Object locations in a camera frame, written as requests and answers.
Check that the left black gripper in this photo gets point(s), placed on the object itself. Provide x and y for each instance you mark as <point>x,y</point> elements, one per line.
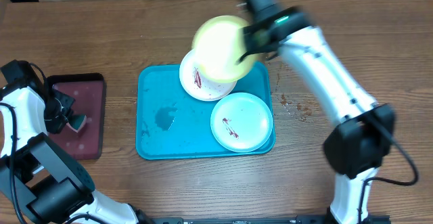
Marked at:
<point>56,126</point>

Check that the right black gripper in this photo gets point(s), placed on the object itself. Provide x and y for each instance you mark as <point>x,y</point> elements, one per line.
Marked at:
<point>256,47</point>

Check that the green and pink sponge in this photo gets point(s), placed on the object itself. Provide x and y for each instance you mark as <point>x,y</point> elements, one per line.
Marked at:
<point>77,122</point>

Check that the yellow-green plate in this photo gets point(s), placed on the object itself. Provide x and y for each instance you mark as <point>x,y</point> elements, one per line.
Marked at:
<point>218,45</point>

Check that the white plate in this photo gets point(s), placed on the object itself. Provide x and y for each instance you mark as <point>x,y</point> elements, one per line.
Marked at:
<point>197,85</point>

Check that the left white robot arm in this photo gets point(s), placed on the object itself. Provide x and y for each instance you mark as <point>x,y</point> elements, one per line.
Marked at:
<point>43,182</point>

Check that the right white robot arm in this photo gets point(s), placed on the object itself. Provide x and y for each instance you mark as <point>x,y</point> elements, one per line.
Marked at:
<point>363,129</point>

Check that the black tray with red liquid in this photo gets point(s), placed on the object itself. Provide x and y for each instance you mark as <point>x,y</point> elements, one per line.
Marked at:
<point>83,137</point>

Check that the teal serving tray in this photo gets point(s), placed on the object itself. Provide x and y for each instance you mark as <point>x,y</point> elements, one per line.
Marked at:
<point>171,124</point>

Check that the light blue plate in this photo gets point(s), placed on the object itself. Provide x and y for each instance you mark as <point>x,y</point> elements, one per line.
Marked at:
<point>241,122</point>

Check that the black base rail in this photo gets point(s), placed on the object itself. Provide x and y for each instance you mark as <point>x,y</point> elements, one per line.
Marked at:
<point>300,219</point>

